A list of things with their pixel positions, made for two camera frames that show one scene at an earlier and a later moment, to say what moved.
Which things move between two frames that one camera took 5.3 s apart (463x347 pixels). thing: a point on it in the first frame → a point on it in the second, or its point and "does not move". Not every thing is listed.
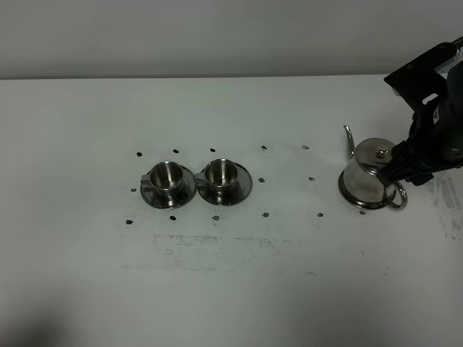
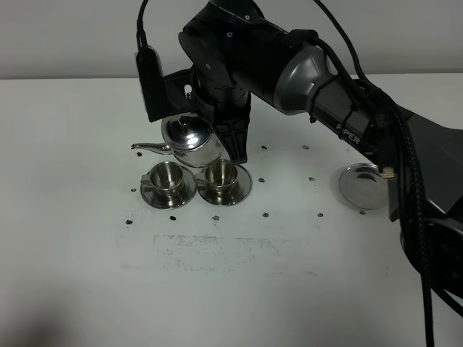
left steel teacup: (166, 176) does not move
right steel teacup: (219, 173) does not move
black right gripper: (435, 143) → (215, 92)
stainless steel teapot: (362, 183) → (189, 140)
